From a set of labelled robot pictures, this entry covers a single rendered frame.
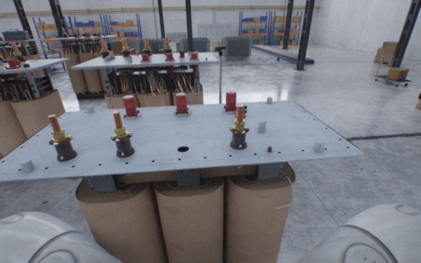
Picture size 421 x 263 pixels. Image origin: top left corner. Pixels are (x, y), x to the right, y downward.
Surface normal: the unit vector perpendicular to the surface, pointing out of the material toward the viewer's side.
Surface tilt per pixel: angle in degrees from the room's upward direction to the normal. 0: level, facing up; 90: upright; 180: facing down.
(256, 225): 90
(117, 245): 90
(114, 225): 90
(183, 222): 90
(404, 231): 17
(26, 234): 2
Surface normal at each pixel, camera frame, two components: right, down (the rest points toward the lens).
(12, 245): -0.18, -0.63
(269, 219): 0.10, 0.45
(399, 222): 0.03, -0.88
